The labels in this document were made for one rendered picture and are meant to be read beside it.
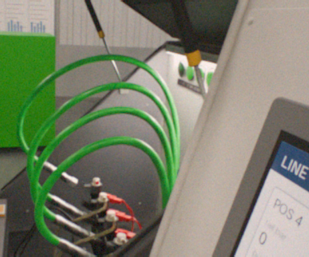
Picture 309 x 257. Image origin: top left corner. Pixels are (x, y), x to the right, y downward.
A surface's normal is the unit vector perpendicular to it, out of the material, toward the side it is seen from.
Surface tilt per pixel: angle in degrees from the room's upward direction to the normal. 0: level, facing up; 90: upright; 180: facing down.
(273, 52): 76
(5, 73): 90
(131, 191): 90
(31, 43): 90
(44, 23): 90
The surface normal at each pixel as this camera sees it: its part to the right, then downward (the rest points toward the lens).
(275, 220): -0.94, -0.21
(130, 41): 0.09, 0.29
